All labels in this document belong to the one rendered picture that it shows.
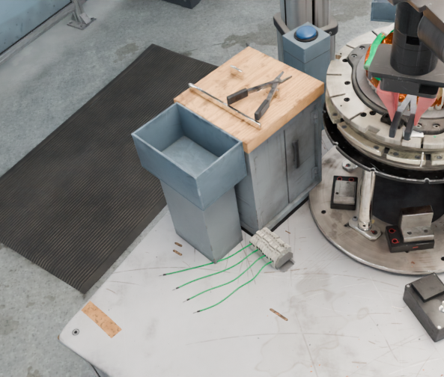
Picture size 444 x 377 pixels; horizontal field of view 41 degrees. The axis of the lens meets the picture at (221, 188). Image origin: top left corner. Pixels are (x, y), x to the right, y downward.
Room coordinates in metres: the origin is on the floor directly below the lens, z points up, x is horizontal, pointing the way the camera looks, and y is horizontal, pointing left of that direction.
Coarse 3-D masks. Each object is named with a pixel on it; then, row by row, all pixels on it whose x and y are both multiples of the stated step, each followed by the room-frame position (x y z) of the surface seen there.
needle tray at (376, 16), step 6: (372, 0) 1.04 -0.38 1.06; (378, 0) 1.10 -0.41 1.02; (384, 0) 1.09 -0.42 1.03; (372, 6) 1.03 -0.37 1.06; (378, 6) 1.03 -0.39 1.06; (384, 6) 1.02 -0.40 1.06; (390, 6) 1.02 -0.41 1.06; (372, 12) 1.03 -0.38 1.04; (378, 12) 1.03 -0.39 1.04; (384, 12) 1.02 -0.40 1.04; (390, 12) 1.02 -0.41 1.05; (372, 18) 1.03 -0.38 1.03; (378, 18) 1.03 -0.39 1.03; (384, 18) 1.02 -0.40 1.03; (390, 18) 1.02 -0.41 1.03
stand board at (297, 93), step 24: (216, 72) 0.90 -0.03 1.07; (264, 72) 0.88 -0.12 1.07; (288, 72) 0.86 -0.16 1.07; (192, 96) 0.85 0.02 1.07; (216, 96) 0.83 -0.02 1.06; (264, 96) 0.81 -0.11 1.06; (288, 96) 0.79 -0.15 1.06; (312, 96) 0.80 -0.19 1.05; (216, 120) 0.77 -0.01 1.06; (240, 120) 0.76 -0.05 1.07; (264, 120) 0.75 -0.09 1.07; (288, 120) 0.76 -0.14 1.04
